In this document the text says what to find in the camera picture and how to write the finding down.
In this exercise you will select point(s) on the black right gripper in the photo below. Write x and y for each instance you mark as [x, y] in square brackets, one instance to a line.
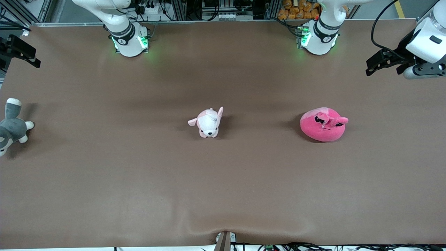
[7, 51]

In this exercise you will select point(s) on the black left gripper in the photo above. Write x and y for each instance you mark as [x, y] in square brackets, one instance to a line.
[404, 48]

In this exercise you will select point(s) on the round hot pink plush toy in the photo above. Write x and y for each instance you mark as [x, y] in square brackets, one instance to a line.
[318, 130]

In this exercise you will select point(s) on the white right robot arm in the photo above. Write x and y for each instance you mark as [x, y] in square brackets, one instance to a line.
[127, 42]

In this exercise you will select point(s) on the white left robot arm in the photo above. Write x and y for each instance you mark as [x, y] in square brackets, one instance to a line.
[320, 38]

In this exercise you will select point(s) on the grey white plush husky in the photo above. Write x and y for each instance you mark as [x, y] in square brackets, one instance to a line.
[14, 129]

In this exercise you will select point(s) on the white power strip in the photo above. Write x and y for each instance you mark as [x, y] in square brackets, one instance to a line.
[150, 9]

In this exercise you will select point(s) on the white connector block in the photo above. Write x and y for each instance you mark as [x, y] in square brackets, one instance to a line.
[233, 16]

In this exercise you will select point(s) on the brown table mat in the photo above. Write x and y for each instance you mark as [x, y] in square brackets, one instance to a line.
[244, 181]

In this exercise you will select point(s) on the pale pink white plush dog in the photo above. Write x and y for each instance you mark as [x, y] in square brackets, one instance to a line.
[208, 123]

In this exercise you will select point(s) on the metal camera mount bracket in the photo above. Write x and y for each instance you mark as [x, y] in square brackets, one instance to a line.
[224, 242]

